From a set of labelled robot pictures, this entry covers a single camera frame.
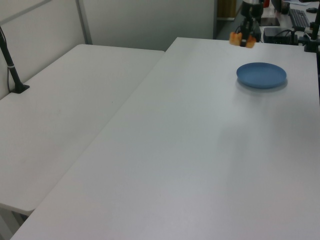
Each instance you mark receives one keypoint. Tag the black computer keyboard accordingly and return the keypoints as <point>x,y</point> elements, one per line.
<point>298,17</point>

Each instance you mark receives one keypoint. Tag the brown wooden cabinet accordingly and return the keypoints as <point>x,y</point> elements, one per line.
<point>226,8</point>

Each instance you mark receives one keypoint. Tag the black computer mouse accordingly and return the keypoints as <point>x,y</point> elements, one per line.
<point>312,10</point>

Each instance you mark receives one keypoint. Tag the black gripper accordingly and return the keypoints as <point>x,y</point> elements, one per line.
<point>251,13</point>

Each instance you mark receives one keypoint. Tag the grey partition frame post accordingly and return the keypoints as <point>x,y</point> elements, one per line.
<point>83,22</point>

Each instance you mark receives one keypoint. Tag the black pole with base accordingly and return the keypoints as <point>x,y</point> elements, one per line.
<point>10,70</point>

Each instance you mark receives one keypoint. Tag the white side table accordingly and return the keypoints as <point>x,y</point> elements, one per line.
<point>62,112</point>

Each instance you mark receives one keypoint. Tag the black electronics box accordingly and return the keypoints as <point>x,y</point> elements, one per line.
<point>276,35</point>

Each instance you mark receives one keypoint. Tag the blue round plate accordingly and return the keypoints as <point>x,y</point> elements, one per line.
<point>261,75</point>

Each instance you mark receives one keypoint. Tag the black clamp mount right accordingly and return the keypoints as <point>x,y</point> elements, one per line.
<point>312,37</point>

